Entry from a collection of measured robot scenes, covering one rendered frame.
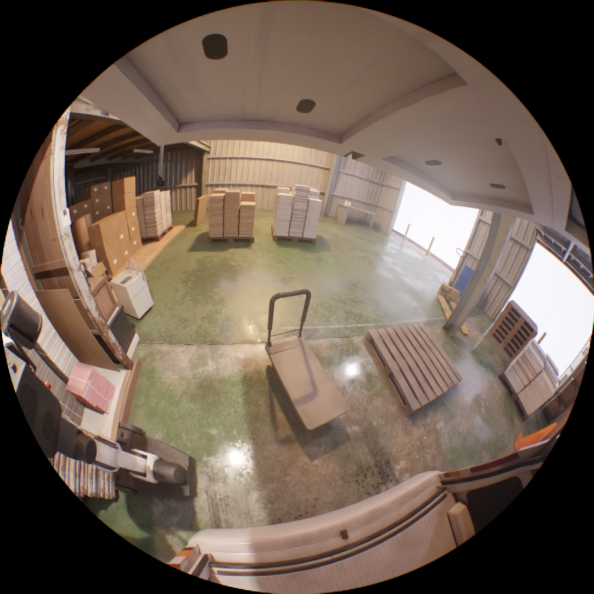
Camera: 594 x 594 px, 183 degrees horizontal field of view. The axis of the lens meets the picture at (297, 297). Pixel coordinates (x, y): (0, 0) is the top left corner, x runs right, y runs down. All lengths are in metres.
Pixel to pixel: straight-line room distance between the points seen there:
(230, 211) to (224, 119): 3.79
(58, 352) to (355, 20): 2.15
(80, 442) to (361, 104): 1.19
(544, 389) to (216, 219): 7.06
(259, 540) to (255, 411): 1.05
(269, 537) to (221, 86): 1.43
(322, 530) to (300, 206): 4.86
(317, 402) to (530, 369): 3.59
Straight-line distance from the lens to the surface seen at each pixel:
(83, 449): 0.86
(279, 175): 8.63
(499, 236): 3.39
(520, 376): 4.09
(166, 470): 1.32
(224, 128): 0.54
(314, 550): 1.13
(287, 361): 1.63
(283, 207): 4.49
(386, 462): 1.84
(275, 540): 1.09
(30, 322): 0.75
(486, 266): 3.38
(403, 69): 0.36
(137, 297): 2.49
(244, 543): 1.10
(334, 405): 1.52
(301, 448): 1.58
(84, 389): 1.76
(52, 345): 1.98
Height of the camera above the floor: 1.55
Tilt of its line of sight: 36 degrees down
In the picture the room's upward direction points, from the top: 11 degrees clockwise
